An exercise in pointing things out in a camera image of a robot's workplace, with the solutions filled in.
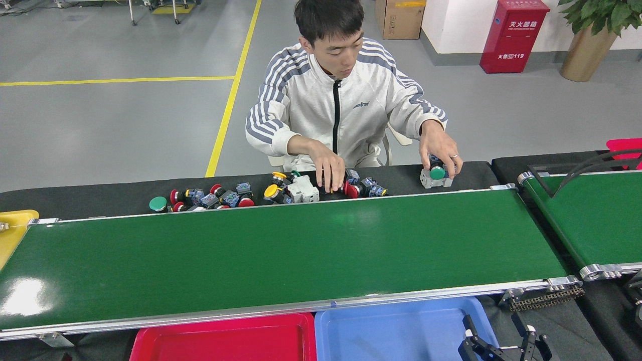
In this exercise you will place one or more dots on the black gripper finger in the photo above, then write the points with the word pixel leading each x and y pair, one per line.
pixel 471 346
pixel 532 348

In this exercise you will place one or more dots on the yellow push button switch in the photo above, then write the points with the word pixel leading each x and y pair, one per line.
pixel 279 176
pixel 271 191

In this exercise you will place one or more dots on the blue plastic tray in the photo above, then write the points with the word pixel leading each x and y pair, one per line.
pixel 391 331

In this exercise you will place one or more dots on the black conveyor motor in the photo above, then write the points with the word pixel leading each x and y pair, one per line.
pixel 636 301

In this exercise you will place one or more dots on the short green conveyor belt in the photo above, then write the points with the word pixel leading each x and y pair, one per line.
pixel 602 225

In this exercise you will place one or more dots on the long green conveyor belt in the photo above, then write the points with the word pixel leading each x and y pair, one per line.
pixel 301 250

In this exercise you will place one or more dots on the red plastic tray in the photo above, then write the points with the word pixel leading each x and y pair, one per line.
pixel 225 341

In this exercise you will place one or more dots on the yellow plastic tray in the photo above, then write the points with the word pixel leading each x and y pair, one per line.
pixel 12 235

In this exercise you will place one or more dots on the person's left hand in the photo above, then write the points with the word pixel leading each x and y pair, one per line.
pixel 436 140

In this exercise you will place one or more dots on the person's right hand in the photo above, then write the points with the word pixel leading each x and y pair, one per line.
pixel 328 168

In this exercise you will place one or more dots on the black table cloth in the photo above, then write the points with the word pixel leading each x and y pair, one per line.
pixel 100 193
pixel 506 163

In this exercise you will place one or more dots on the red plastic bin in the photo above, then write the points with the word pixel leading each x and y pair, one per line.
pixel 624 145

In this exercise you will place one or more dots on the person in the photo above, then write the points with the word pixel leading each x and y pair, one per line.
pixel 311 100

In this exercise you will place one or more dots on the potted plant in brass pot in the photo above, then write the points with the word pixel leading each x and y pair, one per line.
pixel 587 55

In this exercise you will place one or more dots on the red fire extinguisher box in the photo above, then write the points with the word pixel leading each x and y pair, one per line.
pixel 514 40

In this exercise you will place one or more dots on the brown cardboard box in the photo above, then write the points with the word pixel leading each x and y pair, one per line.
pixel 401 20

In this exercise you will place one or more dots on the white stand on wheels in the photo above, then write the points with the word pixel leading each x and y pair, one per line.
pixel 132 12

